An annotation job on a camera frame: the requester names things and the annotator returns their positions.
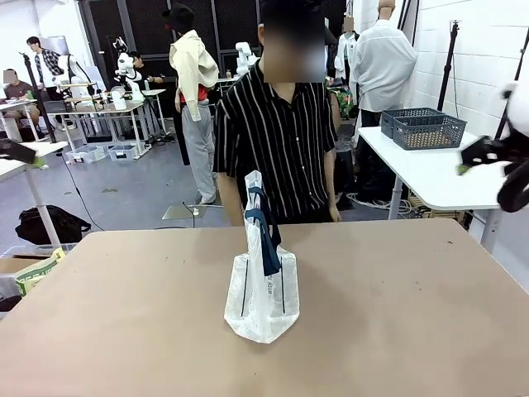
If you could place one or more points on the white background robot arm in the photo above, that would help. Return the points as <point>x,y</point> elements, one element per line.
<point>244,58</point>

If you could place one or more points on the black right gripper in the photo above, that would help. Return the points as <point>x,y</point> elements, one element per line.
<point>506,151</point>

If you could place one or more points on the black tripod stand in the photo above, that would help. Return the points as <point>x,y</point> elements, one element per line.
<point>451,58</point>

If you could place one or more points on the brown cardboard box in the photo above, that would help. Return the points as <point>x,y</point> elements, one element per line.
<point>16,262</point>

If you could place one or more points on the wooden top work desk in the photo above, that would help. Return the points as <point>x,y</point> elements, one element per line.
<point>103,108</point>

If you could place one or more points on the person in white coat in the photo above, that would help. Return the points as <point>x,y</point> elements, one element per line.
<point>345,54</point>

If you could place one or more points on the person's right forearm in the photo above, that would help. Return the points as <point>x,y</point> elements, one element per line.
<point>230,198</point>

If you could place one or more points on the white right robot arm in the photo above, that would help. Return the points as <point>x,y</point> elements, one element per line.
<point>518,109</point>

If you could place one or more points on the clear plastic storage bin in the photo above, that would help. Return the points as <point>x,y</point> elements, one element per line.
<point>87,154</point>
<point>122,152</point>

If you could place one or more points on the clear plastic shopping bag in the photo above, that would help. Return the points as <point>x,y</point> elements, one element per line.
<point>258,297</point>

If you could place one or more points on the mannequin with cream jacket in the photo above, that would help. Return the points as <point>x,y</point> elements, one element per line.
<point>196,95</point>

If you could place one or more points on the person's left hand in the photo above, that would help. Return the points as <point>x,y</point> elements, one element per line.
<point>335,214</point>

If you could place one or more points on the dark grey plastic basket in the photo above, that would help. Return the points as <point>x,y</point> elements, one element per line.
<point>396,113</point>
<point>430,134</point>

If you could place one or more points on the standing person in plaid shirt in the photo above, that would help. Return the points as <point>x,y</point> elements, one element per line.
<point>45,62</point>

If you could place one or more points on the black tripod with camera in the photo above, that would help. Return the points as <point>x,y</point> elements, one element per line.
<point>37,99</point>

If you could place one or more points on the floral patterned clothing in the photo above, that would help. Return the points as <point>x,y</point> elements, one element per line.
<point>342,99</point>

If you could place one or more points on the white humanoid robot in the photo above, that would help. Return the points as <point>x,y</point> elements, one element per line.
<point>128,70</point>
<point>74,70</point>

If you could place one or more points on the black bag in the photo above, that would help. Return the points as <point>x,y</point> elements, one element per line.
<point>49,223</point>

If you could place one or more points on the thin black slanted pole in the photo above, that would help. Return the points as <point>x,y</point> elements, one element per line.
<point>514,89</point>

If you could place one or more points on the seated person in dark shirt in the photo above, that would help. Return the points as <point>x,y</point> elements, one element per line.
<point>18,93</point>

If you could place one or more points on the white table with post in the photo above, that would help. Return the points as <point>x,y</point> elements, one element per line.
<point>25,165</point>

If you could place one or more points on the grey metal floor plate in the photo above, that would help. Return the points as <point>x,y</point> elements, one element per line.
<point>182,211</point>

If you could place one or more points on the person in black t-shirt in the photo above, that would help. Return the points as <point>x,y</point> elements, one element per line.
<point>144,74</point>

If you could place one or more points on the wooden pallet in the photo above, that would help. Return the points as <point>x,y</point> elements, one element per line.
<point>434,207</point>

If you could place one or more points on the white side table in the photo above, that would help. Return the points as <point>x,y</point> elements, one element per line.
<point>421,173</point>

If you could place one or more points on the person's left forearm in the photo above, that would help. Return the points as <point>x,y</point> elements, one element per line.
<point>332,182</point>

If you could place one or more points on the green printed paper sack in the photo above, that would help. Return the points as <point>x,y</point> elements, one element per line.
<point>37,273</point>

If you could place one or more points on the person in striped black shirt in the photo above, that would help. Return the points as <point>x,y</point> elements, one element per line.
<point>281,144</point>

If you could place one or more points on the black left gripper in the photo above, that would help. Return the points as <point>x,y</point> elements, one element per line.
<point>18,151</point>

